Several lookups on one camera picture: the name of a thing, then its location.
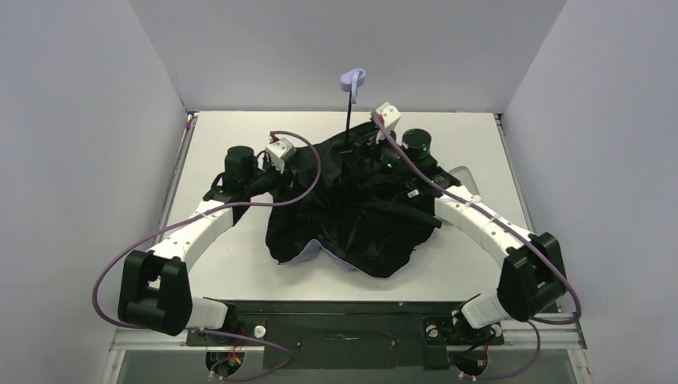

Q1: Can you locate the lavender folding umbrella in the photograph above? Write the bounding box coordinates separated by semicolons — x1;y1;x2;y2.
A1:
263;67;443;280

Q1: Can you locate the mint green umbrella case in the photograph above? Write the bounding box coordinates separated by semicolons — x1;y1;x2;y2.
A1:
449;166;480;195

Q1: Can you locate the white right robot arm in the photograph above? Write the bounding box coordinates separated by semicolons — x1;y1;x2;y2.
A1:
373;124;572;329

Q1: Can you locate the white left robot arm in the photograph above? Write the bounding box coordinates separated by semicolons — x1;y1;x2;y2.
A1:
118;138;297;335

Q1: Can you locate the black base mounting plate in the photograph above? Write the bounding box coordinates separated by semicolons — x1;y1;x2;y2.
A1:
185;301;505;370

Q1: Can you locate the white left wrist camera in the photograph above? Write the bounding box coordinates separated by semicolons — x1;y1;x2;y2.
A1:
265;136;297;174

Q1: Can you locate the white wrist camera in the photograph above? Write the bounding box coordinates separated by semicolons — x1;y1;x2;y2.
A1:
265;136;297;174
370;102;401;143

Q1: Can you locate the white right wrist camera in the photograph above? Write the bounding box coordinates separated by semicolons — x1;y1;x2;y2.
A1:
370;102;401;143

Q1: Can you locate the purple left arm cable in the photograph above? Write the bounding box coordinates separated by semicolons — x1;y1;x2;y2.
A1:
92;130;322;384

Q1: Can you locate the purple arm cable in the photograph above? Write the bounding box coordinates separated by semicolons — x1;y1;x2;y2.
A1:
92;130;322;384
370;112;583;382

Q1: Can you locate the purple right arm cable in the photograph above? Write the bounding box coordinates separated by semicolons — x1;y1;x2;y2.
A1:
370;112;583;382

